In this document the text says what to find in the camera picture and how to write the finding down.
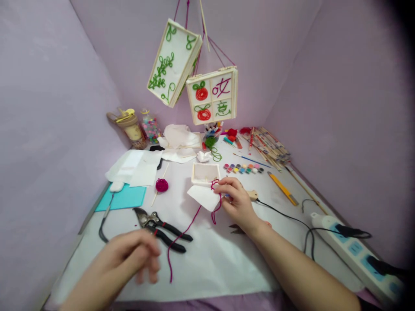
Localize white table cover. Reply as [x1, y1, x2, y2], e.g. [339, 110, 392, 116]
[44, 142, 364, 304]

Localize tan tool with black cable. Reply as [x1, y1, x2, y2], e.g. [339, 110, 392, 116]
[246, 190, 317, 260]

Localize white paper piece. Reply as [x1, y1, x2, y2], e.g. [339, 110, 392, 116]
[186, 184, 222, 213]

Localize hanging lantern with green vines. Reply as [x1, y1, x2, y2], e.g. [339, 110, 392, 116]
[147, 18, 204, 109]

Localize hanging lantern with red fruits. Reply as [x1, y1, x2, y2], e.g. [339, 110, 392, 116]
[185, 65, 239, 126]

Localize yellow utility knife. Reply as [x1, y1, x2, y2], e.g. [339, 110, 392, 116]
[267, 171, 299, 206]

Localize jar of colourful beads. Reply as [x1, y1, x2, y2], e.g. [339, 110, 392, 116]
[140, 108, 163, 145]

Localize person's left fingers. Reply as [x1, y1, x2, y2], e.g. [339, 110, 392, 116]
[134, 238, 162, 286]

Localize thin paintbrush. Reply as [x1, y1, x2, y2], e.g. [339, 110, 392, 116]
[232, 152, 271, 169]

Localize white device with grey cable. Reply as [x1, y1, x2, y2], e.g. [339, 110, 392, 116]
[98, 181, 125, 244]

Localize cup of marker pens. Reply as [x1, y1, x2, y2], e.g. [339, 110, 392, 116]
[204, 121, 225, 140]

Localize black plug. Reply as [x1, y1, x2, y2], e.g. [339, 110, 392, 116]
[365, 255, 410, 280]
[336, 225, 373, 239]

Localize magenta cord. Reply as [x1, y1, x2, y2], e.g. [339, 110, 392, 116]
[166, 179, 224, 283]

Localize black pruning shears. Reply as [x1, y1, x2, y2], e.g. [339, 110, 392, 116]
[132, 207, 194, 254]

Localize beige drinking bottle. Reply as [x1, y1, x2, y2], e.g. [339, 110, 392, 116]
[106, 107, 149, 151]

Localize stack of white paper sheets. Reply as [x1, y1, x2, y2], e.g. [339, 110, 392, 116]
[105, 149, 164, 188]

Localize white power strip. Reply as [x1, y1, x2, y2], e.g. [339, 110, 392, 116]
[310, 212, 406, 305]

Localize person's left hand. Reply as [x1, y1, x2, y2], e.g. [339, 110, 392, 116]
[99, 228, 162, 286]

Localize pile of white tissue paper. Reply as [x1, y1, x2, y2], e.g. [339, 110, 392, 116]
[157, 124, 204, 163]

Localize small white wooden frame box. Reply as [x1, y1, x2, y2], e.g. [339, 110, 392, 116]
[192, 162, 221, 188]

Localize thin wooden skewer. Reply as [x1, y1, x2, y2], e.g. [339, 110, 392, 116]
[151, 163, 170, 208]

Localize long wooden stick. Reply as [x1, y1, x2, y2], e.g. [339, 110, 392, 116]
[285, 164, 329, 216]

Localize pile of bamboo sticks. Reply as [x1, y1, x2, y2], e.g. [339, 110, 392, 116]
[247, 126, 293, 173]

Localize person's right hand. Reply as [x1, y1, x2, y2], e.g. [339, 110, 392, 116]
[214, 177, 261, 234]

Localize teal sheet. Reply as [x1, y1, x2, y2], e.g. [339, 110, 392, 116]
[94, 184, 147, 213]

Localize person's right fingers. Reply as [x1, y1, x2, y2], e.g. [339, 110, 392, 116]
[214, 177, 240, 208]

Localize hanging wooden stick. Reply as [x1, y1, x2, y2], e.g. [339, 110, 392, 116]
[199, 0, 211, 53]

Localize green yarn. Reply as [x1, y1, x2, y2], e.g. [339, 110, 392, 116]
[204, 137, 224, 162]

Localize strip of paint pots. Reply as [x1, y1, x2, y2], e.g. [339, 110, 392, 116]
[223, 163, 264, 175]

